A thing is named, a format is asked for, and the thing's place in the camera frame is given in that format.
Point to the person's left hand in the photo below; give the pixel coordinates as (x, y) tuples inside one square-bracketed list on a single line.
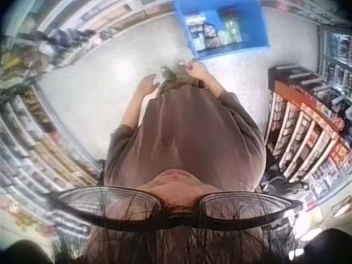
[(145, 86)]

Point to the person's right hand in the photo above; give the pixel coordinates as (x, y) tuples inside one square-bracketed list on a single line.
[(198, 72)]

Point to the person's legs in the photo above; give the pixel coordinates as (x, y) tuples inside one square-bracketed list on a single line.
[(171, 78)]

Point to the white and blue packets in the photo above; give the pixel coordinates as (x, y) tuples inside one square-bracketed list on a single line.
[(195, 31)]

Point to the dark snack packets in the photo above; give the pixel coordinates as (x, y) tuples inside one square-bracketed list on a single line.
[(211, 35)]

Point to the green snack packets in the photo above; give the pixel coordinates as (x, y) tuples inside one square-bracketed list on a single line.
[(232, 27)]

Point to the long white store shelf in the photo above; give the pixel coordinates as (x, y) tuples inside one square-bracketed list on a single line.
[(110, 24)]

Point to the blue plastic crate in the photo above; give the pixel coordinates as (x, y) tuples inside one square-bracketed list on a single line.
[(248, 27)]

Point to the heap of mixed goods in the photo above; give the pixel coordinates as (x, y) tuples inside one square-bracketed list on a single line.
[(30, 55)]

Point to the orange display rack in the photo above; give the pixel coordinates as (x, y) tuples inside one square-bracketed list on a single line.
[(308, 132)]

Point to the white shelf of packets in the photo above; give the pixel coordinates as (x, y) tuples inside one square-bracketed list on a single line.
[(35, 154)]

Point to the glass door cooler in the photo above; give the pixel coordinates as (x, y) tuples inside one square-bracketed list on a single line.
[(336, 60)]

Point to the dark grey bag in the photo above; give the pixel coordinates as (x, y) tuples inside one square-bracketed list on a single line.
[(280, 181)]

